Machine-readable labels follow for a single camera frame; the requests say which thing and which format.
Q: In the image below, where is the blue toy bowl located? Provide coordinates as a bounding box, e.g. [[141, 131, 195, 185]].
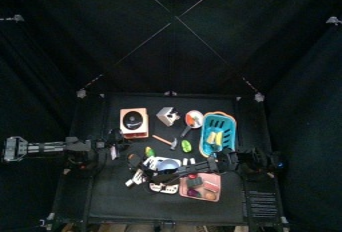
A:
[[156, 159, 181, 174]]

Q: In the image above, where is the green yellow toy pepper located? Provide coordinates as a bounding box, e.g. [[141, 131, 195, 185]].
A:
[[143, 146, 156, 158]]

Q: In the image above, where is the pink toy stove black burner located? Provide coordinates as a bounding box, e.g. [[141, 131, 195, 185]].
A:
[[119, 107, 151, 140]]

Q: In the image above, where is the dark grey toy block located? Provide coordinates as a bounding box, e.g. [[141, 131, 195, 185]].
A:
[[185, 178, 204, 190]]

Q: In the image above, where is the purple toy eggplant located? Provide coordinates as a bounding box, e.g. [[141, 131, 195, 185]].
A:
[[185, 188, 201, 199]]

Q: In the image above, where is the green toy vegetable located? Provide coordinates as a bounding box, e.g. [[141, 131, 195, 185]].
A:
[[180, 139, 193, 154]]

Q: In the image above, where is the pink rectangular tray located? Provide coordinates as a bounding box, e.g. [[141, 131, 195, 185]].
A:
[[177, 171, 223, 203]]

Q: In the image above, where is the pink toy block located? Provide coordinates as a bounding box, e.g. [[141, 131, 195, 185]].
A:
[[201, 179, 220, 193]]

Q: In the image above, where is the grey white toy cube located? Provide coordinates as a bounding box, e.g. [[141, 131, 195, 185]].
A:
[[155, 106, 181, 127]]

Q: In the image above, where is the orange toy fruit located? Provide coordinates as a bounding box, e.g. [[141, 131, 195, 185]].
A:
[[203, 191, 219, 201]]

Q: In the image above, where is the yellow toy corn piece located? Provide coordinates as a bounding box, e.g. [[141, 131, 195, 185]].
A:
[[204, 131, 216, 146], [215, 130, 224, 147]]

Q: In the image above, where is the grey toy frying pan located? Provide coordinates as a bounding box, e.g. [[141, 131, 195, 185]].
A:
[[179, 109, 205, 138]]

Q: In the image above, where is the teal basket orange rim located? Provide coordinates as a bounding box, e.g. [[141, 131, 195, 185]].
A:
[[197, 110, 237, 160]]

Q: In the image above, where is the white text label sticker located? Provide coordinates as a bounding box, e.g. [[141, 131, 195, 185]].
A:
[[245, 190, 280, 219]]

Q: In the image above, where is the toy hammer wooden handle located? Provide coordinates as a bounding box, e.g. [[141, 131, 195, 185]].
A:
[[151, 134, 179, 151]]

